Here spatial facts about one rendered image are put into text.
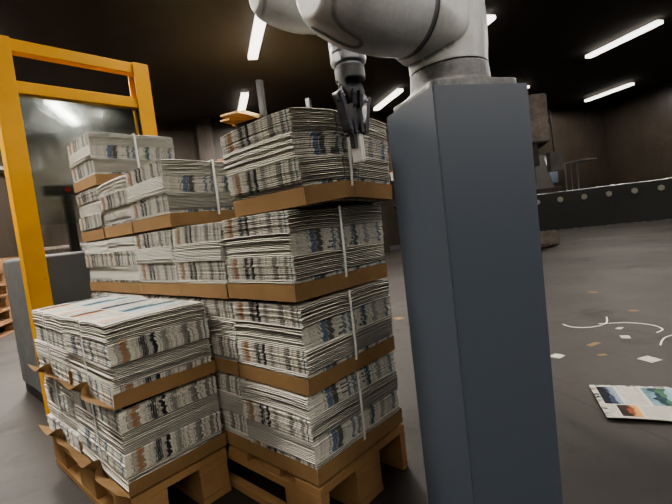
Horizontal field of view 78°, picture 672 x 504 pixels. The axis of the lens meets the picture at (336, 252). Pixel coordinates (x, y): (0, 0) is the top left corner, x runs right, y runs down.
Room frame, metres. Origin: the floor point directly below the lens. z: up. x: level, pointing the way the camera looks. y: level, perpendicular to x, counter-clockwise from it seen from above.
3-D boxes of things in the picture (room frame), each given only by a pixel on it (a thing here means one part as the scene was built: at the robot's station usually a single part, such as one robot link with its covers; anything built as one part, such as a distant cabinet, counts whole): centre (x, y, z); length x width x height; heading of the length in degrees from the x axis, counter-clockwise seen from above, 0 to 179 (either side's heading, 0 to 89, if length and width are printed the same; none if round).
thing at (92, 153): (1.99, 0.94, 0.65); 0.39 x 0.30 x 1.29; 138
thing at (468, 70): (0.86, -0.29, 1.03); 0.22 x 0.18 x 0.06; 106
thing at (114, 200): (1.79, 0.72, 0.95); 0.38 x 0.29 x 0.23; 137
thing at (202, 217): (1.60, 0.51, 0.86); 0.38 x 0.29 x 0.04; 138
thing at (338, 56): (1.05, -0.09, 1.19); 0.09 x 0.09 x 0.06
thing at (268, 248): (1.50, 0.41, 0.42); 1.17 x 0.39 x 0.83; 48
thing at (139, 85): (2.53, 1.04, 0.93); 0.09 x 0.09 x 1.85; 48
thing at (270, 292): (1.50, 0.41, 0.40); 1.16 x 0.38 x 0.51; 48
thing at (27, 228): (2.04, 1.49, 0.93); 0.09 x 0.09 x 1.85; 48
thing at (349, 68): (1.05, -0.09, 1.12); 0.08 x 0.07 x 0.09; 138
